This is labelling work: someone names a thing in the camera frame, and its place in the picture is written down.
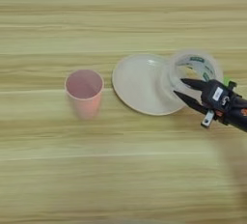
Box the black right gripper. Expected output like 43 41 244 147
173 78 247 133

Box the clear tape roll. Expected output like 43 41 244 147
163 49 224 102

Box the white round plate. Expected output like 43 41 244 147
111 53 188 117

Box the pink plastic cup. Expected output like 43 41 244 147
65 69 105 121

